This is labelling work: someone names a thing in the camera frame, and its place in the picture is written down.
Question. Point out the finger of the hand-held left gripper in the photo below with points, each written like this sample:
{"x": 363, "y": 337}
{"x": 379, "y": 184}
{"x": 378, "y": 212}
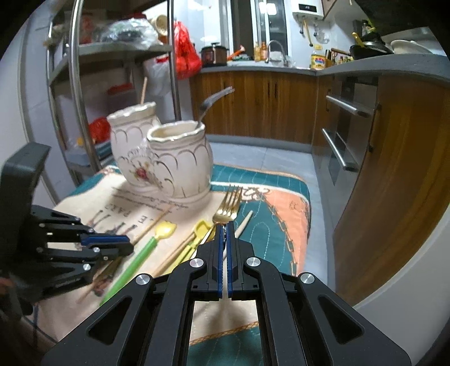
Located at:
{"x": 70, "y": 272}
{"x": 105, "y": 240}

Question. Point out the yellow oil bottle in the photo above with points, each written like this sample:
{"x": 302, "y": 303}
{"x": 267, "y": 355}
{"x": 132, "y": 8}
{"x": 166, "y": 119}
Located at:
{"x": 318, "y": 62}

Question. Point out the dark red pressure cooker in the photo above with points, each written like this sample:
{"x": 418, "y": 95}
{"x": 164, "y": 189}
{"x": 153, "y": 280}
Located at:
{"x": 213, "y": 55}

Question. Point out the white plastic bag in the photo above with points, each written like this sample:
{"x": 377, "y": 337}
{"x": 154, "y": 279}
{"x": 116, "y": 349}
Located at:
{"x": 158, "y": 77}

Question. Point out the printed tablecloth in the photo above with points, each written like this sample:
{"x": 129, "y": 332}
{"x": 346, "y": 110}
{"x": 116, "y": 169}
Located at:
{"x": 274, "y": 218}

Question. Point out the yellow ladle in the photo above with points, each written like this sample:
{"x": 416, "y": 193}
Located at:
{"x": 358, "y": 38}

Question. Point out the metal shelf rack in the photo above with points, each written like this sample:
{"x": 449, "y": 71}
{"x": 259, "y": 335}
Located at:
{"x": 75, "y": 70}

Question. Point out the dark metal utensil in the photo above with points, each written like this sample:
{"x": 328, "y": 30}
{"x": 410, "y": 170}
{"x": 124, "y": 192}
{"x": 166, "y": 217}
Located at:
{"x": 211, "y": 101}

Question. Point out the wooden chopstick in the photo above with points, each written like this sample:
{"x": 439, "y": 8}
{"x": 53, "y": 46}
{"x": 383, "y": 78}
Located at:
{"x": 143, "y": 91}
{"x": 244, "y": 223}
{"x": 102, "y": 278}
{"x": 151, "y": 227}
{"x": 172, "y": 257}

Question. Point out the black wok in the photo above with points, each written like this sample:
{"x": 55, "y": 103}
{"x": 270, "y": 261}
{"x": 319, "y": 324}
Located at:
{"x": 369, "y": 50}

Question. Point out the wooden sink cabinet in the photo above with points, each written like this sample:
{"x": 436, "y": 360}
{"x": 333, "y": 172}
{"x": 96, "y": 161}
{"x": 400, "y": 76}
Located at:
{"x": 253, "y": 105}

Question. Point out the clear plastic bag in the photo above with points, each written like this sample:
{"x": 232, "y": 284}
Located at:
{"x": 130, "y": 31}

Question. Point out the stainless built-in oven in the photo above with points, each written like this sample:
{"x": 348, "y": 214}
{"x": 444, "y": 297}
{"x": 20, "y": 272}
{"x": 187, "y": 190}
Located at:
{"x": 339, "y": 147}

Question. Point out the condiment bottles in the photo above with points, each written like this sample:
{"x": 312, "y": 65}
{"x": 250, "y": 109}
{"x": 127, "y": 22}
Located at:
{"x": 341, "y": 56}

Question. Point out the white ceramic pot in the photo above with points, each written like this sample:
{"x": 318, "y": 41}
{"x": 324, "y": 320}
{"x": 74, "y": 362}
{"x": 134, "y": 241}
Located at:
{"x": 411, "y": 47}

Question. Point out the white water heater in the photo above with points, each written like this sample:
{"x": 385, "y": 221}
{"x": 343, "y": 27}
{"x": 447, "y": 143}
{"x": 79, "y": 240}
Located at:
{"x": 308, "y": 8}

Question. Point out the metal faucet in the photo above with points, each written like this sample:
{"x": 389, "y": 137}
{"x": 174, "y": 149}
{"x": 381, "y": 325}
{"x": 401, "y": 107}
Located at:
{"x": 276, "y": 47}

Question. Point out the black range hood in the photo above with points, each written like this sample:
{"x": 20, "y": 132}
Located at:
{"x": 404, "y": 14}

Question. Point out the brown fibre brush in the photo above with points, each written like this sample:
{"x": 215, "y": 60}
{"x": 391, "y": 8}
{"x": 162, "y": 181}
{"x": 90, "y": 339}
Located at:
{"x": 51, "y": 37}

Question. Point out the amber bottles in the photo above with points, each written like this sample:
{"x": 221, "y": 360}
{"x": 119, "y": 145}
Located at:
{"x": 261, "y": 52}

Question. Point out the orange kitchen tool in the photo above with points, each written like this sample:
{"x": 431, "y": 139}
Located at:
{"x": 237, "y": 53}

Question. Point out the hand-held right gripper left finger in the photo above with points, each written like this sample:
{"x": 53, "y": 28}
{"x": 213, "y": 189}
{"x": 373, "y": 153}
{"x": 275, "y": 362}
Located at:
{"x": 220, "y": 253}

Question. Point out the beige plastic colander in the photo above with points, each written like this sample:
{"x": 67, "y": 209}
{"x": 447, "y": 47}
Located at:
{"x": 161, "y": 24}

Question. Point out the kitchen window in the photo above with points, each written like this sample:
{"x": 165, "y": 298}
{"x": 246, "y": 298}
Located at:
{"x": 267, "y": 24}

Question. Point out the crumpled red plastic bag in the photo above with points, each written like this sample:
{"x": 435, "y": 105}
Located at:
{"x": 100, "y": 130}

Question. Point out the gold metal fork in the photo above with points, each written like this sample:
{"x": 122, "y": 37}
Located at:
{"x": 227, "y": 207}

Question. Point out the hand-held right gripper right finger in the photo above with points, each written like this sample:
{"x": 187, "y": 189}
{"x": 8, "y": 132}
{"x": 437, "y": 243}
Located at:
{"x": 230, "y": 253}

